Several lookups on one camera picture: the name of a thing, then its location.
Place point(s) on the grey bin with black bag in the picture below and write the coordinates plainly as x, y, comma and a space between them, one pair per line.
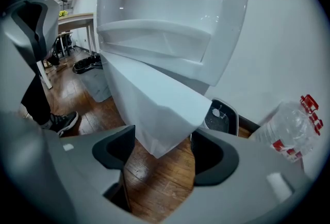
95, 83

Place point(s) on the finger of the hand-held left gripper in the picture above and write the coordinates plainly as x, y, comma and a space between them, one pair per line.
18, 39
52, 24

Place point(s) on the wooden top desk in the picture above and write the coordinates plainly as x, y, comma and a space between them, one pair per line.
77, 17

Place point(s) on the white panel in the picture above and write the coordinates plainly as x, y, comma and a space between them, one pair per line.
154, 104

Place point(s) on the person's left shoe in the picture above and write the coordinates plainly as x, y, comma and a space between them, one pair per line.
64, 119

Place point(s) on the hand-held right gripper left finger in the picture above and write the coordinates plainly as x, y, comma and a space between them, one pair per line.
64, 179

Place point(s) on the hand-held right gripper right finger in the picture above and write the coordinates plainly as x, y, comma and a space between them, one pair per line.
252, 192

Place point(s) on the white desk frame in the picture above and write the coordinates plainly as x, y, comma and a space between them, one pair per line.
45, 76

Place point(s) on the yellow-green object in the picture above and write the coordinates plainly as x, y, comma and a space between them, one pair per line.
63, 13

